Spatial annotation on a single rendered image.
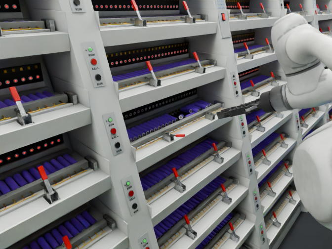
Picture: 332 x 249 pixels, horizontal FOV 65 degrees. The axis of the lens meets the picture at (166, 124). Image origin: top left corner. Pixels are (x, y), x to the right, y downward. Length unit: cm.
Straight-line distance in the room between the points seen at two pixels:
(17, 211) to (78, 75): 36
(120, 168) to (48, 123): 24
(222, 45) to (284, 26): 43
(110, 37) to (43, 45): 20
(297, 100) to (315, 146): 59
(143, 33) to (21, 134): 48
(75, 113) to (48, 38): 19
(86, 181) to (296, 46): 68
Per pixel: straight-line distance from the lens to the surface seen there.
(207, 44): 128
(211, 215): 121
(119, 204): 81
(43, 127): 69
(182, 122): 104
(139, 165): 84
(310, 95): 89
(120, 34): 84
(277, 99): 93
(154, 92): 89
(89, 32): 78
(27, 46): 71
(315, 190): 33
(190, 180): 106
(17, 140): 68
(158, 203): 96
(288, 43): 83
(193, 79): 104
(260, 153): 165
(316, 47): 75
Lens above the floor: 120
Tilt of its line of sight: 11 degrees down
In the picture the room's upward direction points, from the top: 14 degrees counter-clockwise
